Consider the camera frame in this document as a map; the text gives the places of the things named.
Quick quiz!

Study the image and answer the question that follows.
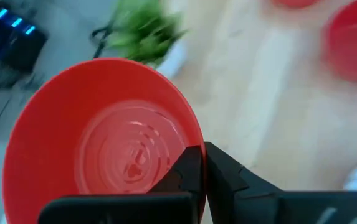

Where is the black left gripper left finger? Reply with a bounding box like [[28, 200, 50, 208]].
[[37, 144, 204, 224]]

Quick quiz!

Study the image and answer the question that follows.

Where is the red plastic mini bowl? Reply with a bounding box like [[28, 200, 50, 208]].
[[322, 0, 357, 83], [270, 0, 321, 9], [2, 58, 206, 224]]

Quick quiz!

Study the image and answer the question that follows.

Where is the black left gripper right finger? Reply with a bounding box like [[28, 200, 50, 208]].
[[204, 141, 357, 224]]

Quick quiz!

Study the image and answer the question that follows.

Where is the black device with blue lights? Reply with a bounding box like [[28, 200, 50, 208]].
[[0, 4, 49, 74]]

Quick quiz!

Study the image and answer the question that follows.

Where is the black hanging cable with coil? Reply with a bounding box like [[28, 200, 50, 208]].
[[90, 18, 117, 60]]

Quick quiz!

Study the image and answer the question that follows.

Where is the green plant in white pot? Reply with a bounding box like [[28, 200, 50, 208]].
[[105, 0, 188, 78]]

